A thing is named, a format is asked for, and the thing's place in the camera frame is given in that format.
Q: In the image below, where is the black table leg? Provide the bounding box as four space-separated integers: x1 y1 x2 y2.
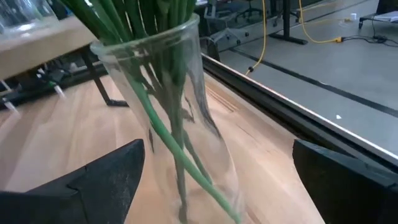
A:
269 0 308 45

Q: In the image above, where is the yellow extension cable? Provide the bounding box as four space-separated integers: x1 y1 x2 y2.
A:
245 0 343 75

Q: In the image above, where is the clear glass vase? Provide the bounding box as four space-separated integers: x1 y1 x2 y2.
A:
90 12 246 224
0 0 60 40

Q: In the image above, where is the wooden shelf black metal frame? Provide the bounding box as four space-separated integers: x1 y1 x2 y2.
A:
0 15 130 108

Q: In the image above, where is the black aluminium table frame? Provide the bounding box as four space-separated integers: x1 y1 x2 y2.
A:
201 54 398 175

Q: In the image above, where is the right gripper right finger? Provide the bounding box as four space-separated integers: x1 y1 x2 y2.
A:
292 139 398 224

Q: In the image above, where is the black office chair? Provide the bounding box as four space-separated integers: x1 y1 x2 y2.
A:
234 0 270 22

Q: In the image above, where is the black power cable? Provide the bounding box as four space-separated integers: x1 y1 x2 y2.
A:
341 18 398 47

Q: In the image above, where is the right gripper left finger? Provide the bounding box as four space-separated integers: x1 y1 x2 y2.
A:
0 138 146 224

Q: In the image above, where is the blue artificial flower bunch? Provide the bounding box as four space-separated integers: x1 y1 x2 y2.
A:
60 0 162 103

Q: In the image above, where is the dark red artificial tulip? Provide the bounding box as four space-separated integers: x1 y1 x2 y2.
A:
127 74 243 224

